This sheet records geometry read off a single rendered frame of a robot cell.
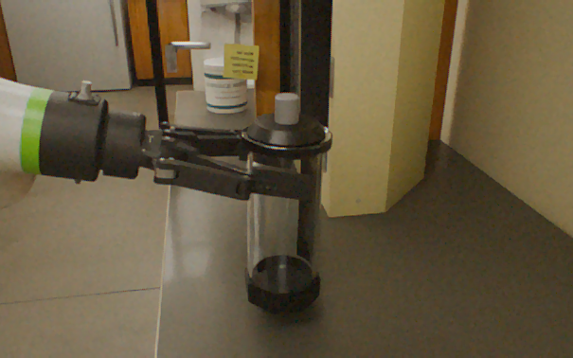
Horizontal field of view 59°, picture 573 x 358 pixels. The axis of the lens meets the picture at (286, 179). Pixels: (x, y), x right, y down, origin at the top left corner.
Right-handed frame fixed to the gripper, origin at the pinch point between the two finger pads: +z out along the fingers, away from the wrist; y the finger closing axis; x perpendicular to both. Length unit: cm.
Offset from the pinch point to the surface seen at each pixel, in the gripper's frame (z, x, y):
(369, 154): 22.1, 4.2, 24.6
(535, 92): 55, -12, 31
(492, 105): 57, -6, 45
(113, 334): -19, 124, 113
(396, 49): 21.0, -14.5, 24.6
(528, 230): 51, 10, 13
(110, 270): -26, 125, 160
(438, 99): 53, -2, 61
